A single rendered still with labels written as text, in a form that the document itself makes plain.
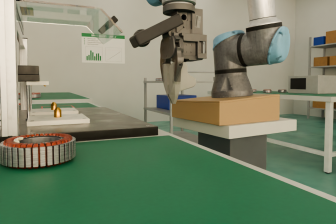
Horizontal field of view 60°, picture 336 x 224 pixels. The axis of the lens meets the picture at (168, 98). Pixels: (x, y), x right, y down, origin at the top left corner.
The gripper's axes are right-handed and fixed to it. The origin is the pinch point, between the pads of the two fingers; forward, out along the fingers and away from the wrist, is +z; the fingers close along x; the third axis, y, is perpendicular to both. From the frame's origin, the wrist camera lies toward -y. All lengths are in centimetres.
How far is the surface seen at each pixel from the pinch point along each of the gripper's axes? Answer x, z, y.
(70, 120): 20.2, 6.0, -18.9
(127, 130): 7.6, 7.6, -7.6
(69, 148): -10.3, 7.1, -22.4
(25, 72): 24.6, -6.1, -29.0
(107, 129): 7.8, 7.3, -12.1
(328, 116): 131, 27, 229
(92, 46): 557, -85, 85
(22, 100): 70, 3, -31
